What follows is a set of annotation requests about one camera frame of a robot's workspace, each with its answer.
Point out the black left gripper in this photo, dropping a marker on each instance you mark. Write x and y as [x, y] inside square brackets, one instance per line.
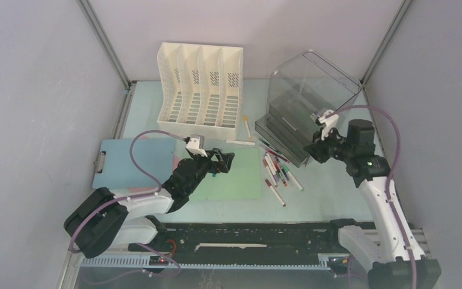
[224, 160]

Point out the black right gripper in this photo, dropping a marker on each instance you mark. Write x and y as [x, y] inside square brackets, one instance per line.
[316, 148]

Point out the transparent grey drawer box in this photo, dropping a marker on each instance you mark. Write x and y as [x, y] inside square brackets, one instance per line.
[306, 83]

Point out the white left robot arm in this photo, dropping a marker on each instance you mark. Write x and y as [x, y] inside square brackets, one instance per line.
[107, 219]

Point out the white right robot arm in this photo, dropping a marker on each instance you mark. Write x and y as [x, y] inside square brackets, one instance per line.
[397, 261]

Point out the white marker pen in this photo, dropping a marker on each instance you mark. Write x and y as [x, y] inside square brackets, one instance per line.
[238, 142]

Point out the green clipboard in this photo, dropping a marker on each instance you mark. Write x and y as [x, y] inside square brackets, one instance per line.
[243, 182]

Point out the green capped white marker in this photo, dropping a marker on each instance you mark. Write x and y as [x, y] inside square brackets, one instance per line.
[293, 178]

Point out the yellow capped pen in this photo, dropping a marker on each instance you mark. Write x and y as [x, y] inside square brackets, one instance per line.
[247, 127]

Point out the brown capped white marker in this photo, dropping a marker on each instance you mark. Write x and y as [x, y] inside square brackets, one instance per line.
[269, 172]

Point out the green tipped dark pen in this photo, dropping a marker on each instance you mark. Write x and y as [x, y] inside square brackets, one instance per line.
[269, 146]

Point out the dark red pen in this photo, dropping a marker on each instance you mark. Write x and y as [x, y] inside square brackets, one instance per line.
[277, 155]

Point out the red capped white marker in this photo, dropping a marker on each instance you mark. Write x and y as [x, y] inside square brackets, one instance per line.
[276, 194]

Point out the pink paper sheet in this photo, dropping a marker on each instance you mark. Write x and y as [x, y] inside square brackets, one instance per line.
[176, 160]

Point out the blue clipboard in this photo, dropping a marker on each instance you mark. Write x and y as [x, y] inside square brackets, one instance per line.
[115, 169]

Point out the white file organizer rack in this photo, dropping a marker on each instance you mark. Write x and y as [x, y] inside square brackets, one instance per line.
[202, 89]

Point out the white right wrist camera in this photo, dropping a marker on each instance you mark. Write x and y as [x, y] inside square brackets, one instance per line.
[327, 121]

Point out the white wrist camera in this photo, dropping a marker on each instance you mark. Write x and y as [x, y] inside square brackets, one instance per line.
[327, 121]
[194, 145]

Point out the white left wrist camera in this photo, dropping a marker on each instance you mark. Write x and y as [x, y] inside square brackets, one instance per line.
[194, 145]

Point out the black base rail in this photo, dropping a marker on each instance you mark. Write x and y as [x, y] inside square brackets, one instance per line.
[251, 244]

